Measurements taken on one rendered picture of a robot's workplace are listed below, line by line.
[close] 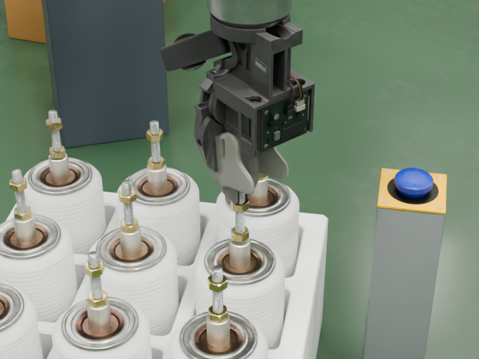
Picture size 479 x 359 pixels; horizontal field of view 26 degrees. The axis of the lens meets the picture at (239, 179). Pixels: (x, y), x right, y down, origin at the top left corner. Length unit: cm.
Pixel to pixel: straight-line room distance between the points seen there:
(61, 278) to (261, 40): 39
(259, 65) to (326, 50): 113
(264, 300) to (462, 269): 50
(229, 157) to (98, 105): 75
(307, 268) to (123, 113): 63
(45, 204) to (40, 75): 79
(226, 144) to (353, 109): 88
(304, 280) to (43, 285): 29
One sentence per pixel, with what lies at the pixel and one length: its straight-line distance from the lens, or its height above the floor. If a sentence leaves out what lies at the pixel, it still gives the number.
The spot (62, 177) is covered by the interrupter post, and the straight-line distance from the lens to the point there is 123.
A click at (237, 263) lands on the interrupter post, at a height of 26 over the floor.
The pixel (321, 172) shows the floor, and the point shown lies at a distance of 168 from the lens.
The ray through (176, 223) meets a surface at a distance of 119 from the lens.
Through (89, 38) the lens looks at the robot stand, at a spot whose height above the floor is 20.
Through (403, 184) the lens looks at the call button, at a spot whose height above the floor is 33.
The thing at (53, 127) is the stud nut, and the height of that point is 33.
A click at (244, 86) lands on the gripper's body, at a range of 94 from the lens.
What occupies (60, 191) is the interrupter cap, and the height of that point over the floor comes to 25.
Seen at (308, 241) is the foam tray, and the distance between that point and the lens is 124.
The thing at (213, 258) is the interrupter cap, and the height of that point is 25.
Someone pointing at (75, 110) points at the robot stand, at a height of 7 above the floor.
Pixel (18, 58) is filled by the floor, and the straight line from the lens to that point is 204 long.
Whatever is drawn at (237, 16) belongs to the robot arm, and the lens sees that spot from 89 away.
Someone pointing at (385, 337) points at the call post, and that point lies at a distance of 120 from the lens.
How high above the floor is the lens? 95
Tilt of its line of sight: 35 degrees down
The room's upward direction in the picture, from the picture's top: straight up
